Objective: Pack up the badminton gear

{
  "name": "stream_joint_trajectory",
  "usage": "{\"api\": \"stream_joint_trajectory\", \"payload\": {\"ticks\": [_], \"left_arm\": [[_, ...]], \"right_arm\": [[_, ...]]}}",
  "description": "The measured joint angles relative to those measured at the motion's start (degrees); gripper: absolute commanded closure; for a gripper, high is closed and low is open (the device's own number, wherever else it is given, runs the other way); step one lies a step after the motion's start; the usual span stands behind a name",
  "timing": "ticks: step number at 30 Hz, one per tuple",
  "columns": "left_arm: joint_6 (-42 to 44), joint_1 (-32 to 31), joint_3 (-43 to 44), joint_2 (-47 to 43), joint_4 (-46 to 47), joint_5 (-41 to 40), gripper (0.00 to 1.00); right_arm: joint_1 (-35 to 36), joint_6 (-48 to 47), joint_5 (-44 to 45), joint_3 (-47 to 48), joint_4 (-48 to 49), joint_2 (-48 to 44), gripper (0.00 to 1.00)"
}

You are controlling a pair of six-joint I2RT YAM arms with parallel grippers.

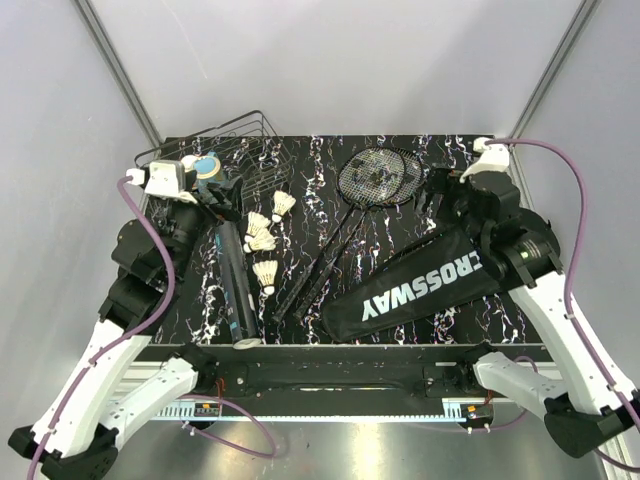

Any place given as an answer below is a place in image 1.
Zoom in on white shuttlecock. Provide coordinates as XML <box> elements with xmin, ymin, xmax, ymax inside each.
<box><xmin>271</xmin><ymin>190</ymin><xmax>296</xmax><ymax>223</ymax></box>
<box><xmin>243</xmin><ymin>228</ymin><xmax>276</xmax><ymax>253</ymax></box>
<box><xmin>244</xmin><ymin>211</ymin><xmax>271</xmax><ymax>242</ymax></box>
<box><xmin>252</xmin><ymin>260</ymin><xmax>278</xmax><ymax>296</ymax></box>

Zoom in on black racket bag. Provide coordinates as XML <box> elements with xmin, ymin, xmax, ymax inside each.
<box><xmin>321</xmin><ymin>224</ymin><xmax>500</xmax><ymax>343</ymax></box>

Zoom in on black shuttlecock tube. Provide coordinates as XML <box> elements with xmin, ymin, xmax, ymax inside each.
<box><xmin>214</xmin><ymin>221</ymin><xmax>261</xmax><ymax>350</ymax></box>

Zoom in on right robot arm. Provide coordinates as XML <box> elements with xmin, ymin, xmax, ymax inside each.
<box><xmin>424</xmin><ymin>167</ymin><xmax>639</xmax><ymax>458</ymax></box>

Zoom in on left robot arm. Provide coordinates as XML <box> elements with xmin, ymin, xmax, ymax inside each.
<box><xmin>8</xmin><ymin>176</ymin><xmax>218</xmax><ymax>479</ymax></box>

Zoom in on badminton racket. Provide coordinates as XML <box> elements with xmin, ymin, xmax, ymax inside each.
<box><xmin>272</xmin><ymin>147</ymin><xmax>406</xmax><ymax>323</ymax></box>
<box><xmin>293</xmin><ymin>147</ymin><xmax>422</xmax><ymax>320</ymax></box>

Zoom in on blue butterfly mug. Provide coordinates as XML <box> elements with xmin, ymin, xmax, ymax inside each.
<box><xmin>193</xmin><ymin>151</ymin><xmax>228</xmax><ymax>192</ymax></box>

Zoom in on orange white bowl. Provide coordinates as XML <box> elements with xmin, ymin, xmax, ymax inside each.
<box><xmin>180</xmin><ymin>155</ymin><xmax>200</xmax><ymax>173</ymax></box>

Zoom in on wire dish rack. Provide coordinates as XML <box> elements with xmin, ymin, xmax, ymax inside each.
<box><xmin>134</xmin><ymin>110</ymin><xmax>293</xmax><ymax>210</ymax></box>

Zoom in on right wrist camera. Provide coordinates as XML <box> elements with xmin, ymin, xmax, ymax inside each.
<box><xmin>460</xmin><ymin>137</ymin><xmax>510</xmax><ymax>183</ymax></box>

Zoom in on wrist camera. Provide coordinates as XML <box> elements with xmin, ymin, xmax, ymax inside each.
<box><xmin>144</xmin><ymin>160</ymin><xmax>197</xmax><ymax>204</ymax></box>
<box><xmin>460</xmin><ymin>137</ymin><xmax>510</xmax><ymax>183</ymax></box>

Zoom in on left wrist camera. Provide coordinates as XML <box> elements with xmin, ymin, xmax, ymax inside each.
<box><xmin>144</xmin><ymin>160</ymin><xmax>197</xmax><ymax>204</ymax></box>

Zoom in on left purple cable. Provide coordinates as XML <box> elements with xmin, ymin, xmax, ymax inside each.
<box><xmin>24</xmin><ymin>172</ymin><xmax>279</xmax><ymax>479</ymax></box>

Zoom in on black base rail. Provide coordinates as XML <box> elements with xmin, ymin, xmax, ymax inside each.
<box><xmin>134</xmin><ymin>342</ymin><xmax>549</xmax><ymax>419</ymax></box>

